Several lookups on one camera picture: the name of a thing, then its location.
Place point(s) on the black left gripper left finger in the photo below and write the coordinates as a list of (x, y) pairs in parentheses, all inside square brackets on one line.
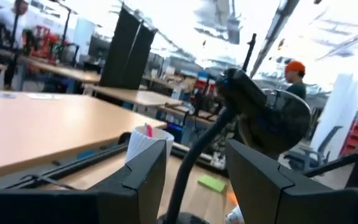
[(120, 202)]

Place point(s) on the red pen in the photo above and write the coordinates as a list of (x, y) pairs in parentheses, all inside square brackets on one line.
[(148, 130)]

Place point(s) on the red storage bin shelf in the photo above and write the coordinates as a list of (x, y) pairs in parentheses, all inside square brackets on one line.
[(357, 137)]

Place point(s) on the white lightbulb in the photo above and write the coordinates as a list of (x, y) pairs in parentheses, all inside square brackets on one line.
[(235, 216)]

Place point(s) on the white pillar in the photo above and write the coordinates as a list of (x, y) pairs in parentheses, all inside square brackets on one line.
[(337, 109)]

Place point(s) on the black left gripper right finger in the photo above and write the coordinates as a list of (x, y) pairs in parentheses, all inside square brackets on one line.
[(275, 202)]

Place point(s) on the light wooden workshop table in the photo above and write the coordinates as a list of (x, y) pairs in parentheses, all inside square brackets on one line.
[(135, 96), (57, 71)]

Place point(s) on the person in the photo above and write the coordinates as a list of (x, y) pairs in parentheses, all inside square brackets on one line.
[(296, 84), (5, 25)]

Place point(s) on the black gooseneck desk lamp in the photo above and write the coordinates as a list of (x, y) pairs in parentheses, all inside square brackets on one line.
[(259, 121)]

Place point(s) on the green sticky note pad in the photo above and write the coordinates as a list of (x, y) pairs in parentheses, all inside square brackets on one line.
[(211, 183)]

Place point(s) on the grey office chair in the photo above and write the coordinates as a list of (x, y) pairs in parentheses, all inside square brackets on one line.
[(314, 152)]

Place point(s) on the orange sticky note pad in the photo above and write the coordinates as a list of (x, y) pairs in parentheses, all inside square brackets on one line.
[(232, 198)]

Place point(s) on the black partition panel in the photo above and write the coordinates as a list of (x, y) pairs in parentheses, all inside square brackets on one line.
[(126, 53)]

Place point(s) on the white ribbed pen cup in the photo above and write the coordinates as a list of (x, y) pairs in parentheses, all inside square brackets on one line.
[(141, 143)]

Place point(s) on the large light wooden desk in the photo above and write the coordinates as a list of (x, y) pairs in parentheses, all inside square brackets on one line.
[(42, 127)]

